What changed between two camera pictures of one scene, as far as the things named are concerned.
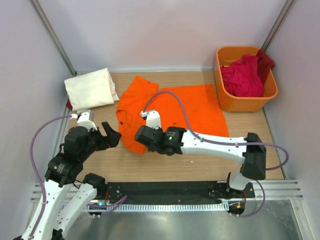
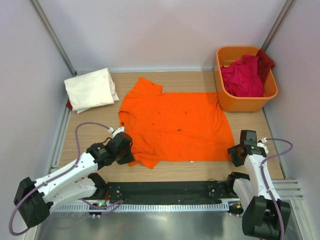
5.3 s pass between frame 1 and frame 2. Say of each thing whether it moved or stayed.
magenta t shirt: stayed
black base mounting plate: stayed
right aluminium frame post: stayed
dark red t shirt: stayed
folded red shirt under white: stayed
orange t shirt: moved
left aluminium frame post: stayed
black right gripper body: moved
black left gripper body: moved
